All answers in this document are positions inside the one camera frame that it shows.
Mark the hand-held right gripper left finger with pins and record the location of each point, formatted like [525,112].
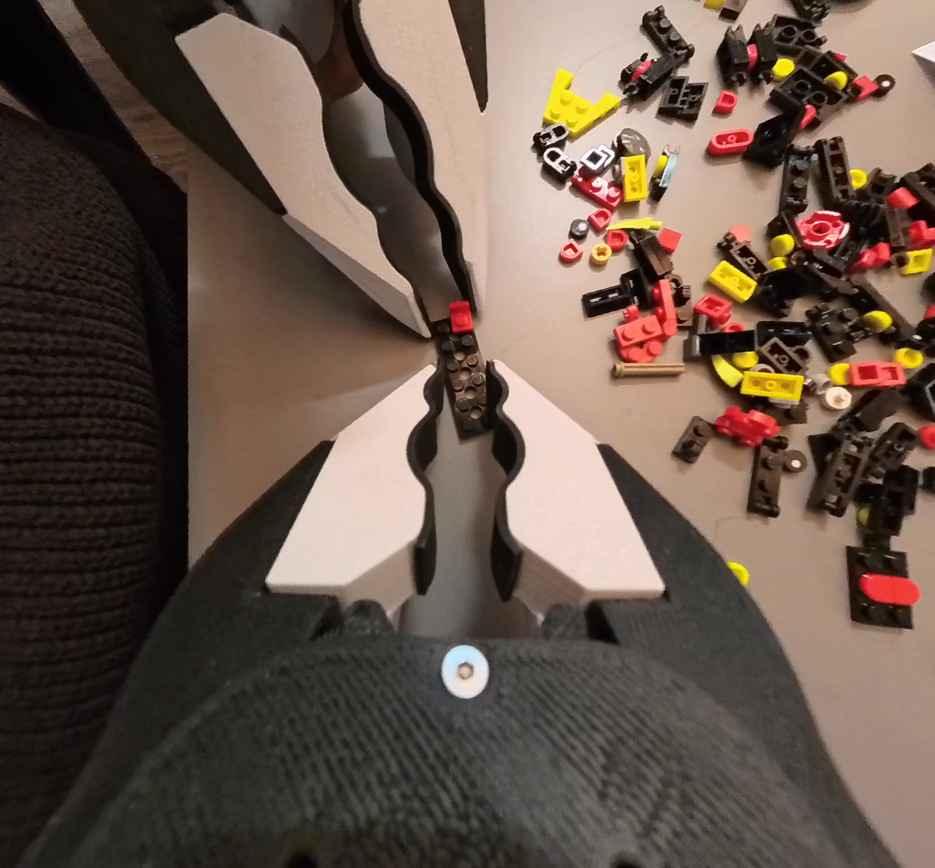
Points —
[343,517]

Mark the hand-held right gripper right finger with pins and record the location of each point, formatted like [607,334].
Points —
[570,517]

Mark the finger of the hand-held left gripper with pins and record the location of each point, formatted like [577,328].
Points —
[292,152]
[416,42]

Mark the black lego plate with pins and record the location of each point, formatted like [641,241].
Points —
[467,386]

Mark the small red lego brick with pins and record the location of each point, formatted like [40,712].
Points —
[460,315]

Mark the tan lego axle pin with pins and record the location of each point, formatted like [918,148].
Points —
[646,370]

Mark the yellow wedge lego plate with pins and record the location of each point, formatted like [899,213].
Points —
[573,104]

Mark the pile of loose lego pieces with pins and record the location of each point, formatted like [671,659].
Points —
[803,298]

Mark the dark knit cloth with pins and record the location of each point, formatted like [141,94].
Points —
[73,444]

